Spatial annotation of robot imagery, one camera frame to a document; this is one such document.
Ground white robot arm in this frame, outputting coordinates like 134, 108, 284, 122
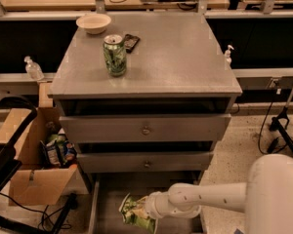
145, 154, 293, 234

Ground small white pump bottle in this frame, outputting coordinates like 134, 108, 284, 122
224, 45, 234, 65

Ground black stand base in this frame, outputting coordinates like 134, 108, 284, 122
266, 65, 293, 164

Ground cardboard box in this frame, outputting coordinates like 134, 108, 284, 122
0, 83, 79, 208

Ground green jalapeno chip bag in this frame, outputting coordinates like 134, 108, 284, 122
118, 193, 157, 234

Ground black chair frame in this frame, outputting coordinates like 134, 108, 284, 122
0, 94, 76, 234

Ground grey drawer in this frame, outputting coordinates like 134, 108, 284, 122
88, 172, 201, 234
77, 152, 213, 174
60, 114, 230, 143

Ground green soda can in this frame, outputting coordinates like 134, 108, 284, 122
104, 34, 127, 77

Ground grey top drawer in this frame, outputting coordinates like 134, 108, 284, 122
60, 114, 230, 143

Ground clear sanitizer bottle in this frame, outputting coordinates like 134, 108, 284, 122
24, 56, 44, 81

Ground grey drawer cabinet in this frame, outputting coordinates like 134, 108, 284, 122
48, 13, 243, 180

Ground dark snack packet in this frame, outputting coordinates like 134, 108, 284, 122
124, 34, 140, 54

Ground grey bottom drawer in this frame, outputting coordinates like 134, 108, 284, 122
88, 172, 201, 234

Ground white paper bowl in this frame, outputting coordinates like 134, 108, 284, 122
76, 14, 111, 35

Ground grey middle drawer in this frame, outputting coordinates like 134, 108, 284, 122
77, 152, 213, 174

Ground black floor cable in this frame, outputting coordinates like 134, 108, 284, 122
257, 78, 288, 156

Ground snack bags in box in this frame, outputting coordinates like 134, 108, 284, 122
40, 134, 77, 168

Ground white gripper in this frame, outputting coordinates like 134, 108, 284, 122
145, 192, 171, 219

